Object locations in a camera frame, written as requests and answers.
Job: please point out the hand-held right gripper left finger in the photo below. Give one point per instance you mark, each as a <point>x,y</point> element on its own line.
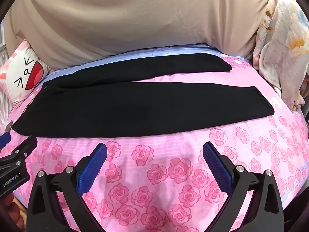
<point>93,166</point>

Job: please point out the beige padded headboard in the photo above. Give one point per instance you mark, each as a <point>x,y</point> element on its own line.
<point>144,17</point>

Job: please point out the silver satin curtain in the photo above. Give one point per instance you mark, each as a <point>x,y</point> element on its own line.
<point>4,112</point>

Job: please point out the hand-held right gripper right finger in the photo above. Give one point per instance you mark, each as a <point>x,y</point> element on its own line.
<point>217,166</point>

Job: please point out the black pants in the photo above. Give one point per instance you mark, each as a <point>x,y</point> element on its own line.
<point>120,106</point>

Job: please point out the cat face pillow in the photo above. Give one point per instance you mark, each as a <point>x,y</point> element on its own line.
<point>21,72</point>

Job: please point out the pink rose bed sheet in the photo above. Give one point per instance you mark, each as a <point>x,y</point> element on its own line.
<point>157,174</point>

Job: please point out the pale floral blanket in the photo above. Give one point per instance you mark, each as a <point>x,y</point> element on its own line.
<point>280,41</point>

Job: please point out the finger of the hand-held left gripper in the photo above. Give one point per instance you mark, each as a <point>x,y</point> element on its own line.
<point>4,139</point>
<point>24,146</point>

